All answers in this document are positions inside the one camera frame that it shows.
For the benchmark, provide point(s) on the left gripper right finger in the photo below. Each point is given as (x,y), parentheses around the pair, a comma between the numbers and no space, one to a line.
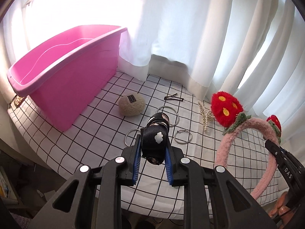
(174,173)

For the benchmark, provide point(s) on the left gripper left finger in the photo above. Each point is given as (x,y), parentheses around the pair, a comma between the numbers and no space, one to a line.
(132,155)

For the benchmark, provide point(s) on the black floral hair clip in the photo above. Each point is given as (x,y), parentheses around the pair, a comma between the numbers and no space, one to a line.
(154,138)

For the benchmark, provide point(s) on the silver bangle with clasp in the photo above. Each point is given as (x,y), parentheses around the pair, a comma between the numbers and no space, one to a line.
(183,137)

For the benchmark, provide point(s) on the black bobby pin clip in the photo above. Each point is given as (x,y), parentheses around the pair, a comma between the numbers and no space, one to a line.
(174,97)

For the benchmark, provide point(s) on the pink strawberry fuzzy headband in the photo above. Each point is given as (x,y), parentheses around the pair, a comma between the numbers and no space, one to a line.
(229,113)

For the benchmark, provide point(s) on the person's right hand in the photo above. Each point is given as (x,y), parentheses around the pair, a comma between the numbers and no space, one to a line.
(281,210)

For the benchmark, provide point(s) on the silver bangle left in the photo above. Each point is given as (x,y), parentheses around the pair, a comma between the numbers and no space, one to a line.
(131,136)

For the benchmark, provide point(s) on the beige fluffy hair clip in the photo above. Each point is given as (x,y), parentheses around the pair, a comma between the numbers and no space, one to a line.
(131,104)

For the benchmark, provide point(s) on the white checkered tablecloth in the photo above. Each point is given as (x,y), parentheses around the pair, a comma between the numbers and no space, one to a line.
(118,117)

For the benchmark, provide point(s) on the large silver bangle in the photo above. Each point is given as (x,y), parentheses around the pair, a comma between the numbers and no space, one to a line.
(172,114)

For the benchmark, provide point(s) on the pearl claw hair clip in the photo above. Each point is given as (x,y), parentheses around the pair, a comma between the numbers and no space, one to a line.
(207,115)

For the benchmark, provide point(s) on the pink plastic bin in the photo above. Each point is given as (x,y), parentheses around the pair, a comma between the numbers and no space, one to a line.
(64,74)

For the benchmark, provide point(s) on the small framed object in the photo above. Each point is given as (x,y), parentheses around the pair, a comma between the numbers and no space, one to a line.
(17,101)

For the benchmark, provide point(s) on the white sheer curtain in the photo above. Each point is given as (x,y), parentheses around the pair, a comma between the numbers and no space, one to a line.
(253,49)

